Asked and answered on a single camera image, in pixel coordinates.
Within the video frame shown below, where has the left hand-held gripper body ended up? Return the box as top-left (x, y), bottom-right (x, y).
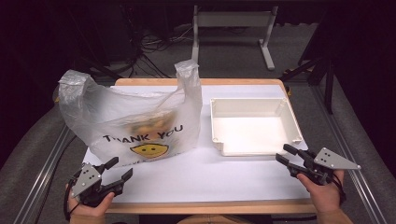
top-left (70, 162), bottom-right (125, 208)

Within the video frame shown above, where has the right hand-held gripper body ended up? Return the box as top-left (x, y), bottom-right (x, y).
top-left (295, 147), bottom-right (362, 187)

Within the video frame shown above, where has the white plastic tray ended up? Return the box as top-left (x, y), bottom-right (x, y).
top-left (209, 97), bottom-right (304, 157)

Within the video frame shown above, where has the translucent plastic shopping bag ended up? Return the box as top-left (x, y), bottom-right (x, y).
top-left (58, 59), bottom-right (204, 167)

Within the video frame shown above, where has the person's left hand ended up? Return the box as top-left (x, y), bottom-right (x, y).
top-left (65, 186), bottom-right (116, 217)

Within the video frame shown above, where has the person's right hand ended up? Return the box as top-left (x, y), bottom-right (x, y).
top-left (296, 170), bottom-right (345, 215)

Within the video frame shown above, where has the white paper sheet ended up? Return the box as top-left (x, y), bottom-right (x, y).
top-left (82, 85), bottom-right (312, 203)

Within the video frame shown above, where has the black tripod stand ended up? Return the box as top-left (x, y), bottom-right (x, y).
top-left (278, 55), bottom-right (336, 115)

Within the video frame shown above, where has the person's tan clothing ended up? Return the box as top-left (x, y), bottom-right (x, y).
top-left (177, 214), bottom-right (254, 224)

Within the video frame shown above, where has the black metal stand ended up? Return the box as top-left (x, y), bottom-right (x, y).
top-left (76, 55), bottom-right (123, 80)

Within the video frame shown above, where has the white metal stand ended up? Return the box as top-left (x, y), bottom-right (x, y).
top-left (190, 4), bottom-right (279, 71)

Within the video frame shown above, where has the aluminium rail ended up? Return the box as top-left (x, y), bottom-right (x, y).
top-left (12, 124), bottom-right (73, 224)
top-left (311, 85), bottom-right (390, 224)

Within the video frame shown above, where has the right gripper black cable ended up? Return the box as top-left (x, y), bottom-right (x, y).
top-left (330, 173), bottom-right (347, 205)

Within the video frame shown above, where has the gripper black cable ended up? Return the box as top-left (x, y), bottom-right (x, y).
top-left (330, 173), bottom-right (347, 205)
top-left (63, 180), bottom-right (79, 222)

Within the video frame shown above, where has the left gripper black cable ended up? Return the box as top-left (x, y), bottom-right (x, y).
top-left (63, 180), bottom-right (79, 222)

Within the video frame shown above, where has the thin black cable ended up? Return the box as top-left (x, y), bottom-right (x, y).
top-left (35, 135), bottom-right (78, 224)

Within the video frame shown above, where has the tangle of black cables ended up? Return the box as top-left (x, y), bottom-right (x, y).
top-left (120, 6), bottom-right (194, 78)

